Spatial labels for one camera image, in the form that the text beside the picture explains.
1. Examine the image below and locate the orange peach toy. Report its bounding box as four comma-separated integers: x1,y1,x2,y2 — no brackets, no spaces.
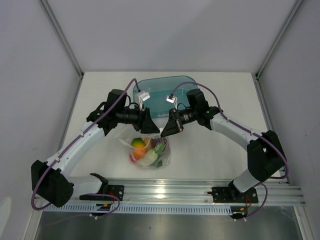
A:
143,137,151,147

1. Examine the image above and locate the red tomato toy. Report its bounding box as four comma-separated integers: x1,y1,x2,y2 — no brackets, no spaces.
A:
129,154,137,164

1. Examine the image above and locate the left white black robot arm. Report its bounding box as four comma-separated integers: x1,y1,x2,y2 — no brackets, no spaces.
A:
31,89,160,207

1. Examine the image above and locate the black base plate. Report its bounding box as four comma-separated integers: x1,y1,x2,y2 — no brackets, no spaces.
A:
207,186,259,204
79,184,125,201

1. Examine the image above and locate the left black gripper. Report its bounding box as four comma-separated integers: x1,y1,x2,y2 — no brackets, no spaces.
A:
116,103,160,134

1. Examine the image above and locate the teal plastic tray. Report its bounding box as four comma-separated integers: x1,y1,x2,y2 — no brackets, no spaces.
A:
132,75,198,119

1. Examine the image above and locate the white slotted cable duct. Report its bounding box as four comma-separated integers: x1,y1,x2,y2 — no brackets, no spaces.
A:
44,202,232,216

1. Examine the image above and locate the clear zip top bag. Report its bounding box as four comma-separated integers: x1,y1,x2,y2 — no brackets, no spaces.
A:
115,128,172,170

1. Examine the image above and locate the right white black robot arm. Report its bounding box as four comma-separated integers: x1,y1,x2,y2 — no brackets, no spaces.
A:
161,106,288,202

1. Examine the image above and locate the orange green mango toy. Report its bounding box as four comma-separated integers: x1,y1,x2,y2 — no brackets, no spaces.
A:
131,137,146,160

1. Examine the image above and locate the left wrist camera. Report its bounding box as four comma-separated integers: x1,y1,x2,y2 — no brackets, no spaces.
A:
134,91,150,109

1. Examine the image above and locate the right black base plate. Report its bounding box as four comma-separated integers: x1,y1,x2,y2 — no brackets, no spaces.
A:
207,186,259,204

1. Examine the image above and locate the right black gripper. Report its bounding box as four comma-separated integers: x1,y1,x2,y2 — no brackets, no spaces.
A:
161,107,198,138

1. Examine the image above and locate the dark red apple toy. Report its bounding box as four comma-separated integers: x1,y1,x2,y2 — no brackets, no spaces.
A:
150,137,163,148

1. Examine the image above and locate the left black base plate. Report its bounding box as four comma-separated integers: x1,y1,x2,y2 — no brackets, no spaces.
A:
79,184,125,201

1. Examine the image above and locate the aluminium mounting rail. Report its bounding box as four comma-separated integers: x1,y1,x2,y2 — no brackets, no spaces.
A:
109,178,306,207

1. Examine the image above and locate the white radish toy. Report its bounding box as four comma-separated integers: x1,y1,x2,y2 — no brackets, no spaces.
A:
138,149,158,167

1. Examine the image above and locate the green lime toy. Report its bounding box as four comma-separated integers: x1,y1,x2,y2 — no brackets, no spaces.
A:
152,159,163,168

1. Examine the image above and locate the green leaf toy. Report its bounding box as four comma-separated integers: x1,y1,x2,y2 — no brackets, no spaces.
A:
153,142,166,155

